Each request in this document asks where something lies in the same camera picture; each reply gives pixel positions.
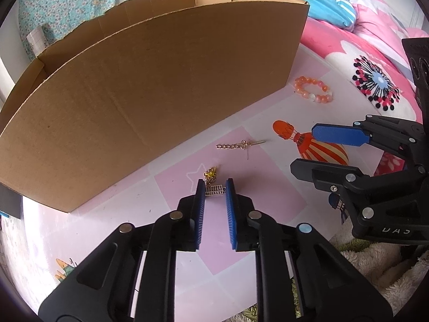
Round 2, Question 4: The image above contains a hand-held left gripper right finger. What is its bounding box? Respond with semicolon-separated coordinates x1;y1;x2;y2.
225;178;394;322

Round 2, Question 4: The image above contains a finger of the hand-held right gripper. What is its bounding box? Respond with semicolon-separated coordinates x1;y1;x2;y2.
312;114;429;167
290;158;429;237

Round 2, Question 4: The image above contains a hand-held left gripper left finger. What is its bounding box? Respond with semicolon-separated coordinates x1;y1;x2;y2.
38;178;206;322

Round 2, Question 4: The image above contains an orange and white bead bracelet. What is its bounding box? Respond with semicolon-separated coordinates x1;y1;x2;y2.
294;76;334;104

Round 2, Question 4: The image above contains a gold chain pin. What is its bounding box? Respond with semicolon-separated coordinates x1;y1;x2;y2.
216;140;267;160

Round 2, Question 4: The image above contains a brown cardboard box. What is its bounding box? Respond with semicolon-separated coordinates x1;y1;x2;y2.
0;0;310;213

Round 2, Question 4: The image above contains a pink printed quilt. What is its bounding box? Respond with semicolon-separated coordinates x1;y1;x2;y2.
300;0;429;178

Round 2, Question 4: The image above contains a patterned paper roll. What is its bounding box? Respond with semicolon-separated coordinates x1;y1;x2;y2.
27;27;49;56

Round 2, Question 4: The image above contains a floral teal cloth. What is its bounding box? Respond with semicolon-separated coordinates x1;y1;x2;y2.
17;0;135;54

